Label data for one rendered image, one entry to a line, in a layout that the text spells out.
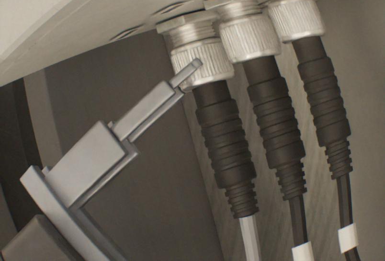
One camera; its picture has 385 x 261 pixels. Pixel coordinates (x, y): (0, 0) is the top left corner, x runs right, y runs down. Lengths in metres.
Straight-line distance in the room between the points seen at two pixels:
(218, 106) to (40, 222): 0.07
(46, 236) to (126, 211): 0.13
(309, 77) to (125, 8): 0.05
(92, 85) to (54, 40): 0.16
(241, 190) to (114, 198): 0.10
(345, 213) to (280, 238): 0.13
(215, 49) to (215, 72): 0.01
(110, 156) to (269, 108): 0.05
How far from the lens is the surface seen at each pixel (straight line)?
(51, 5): 0.53
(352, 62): 0.66
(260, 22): 0.64
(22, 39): 0.57
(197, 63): 0.67
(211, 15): 0.68
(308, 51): 0.61
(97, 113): 0.77
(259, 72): 0.64
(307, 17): 0.61
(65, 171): 0.67
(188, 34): 0.68
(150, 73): 0.78
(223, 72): 0.67
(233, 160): 0.67
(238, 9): 0.64
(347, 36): 0.66
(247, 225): 0.68
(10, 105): 1.64
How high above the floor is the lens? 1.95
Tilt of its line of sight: 40 degrees down
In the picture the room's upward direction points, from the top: 5 degrees clockwise
